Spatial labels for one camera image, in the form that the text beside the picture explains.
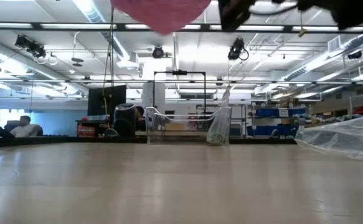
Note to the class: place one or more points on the pink elastic bandage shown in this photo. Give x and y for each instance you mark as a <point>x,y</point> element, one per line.
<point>162,15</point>

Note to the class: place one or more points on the clear plastic zip bag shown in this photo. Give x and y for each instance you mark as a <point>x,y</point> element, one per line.
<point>340,140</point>

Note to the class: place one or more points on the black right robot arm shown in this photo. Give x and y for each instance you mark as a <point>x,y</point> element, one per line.
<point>355,12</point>

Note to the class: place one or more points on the yellow hanging tag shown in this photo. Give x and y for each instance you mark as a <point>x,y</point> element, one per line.
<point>302,31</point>

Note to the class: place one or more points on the black overhead gantry bar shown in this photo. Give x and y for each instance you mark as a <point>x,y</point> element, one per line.
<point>168,81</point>
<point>36,26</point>

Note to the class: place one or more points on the blue storage bin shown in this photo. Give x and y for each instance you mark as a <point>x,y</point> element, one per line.
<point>280,130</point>
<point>265,112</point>

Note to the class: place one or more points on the clear plastic bin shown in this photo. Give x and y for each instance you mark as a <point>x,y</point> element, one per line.
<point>156,124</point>

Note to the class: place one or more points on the person behind fan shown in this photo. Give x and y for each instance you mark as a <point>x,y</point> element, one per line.
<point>140,115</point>

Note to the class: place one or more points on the black monitor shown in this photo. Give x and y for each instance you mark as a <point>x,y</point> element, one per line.
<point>106,99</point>

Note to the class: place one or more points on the red packages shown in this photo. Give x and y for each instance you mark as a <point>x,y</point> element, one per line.
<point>85,131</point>

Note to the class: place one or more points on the seated person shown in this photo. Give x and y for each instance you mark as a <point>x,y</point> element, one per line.
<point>25,130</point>

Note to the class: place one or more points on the black ceiling camera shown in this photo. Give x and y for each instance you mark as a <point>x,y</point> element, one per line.
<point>235,49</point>
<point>157,52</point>
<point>31,46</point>

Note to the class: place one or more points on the black stand frame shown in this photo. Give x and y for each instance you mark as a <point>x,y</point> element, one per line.
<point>179,72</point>

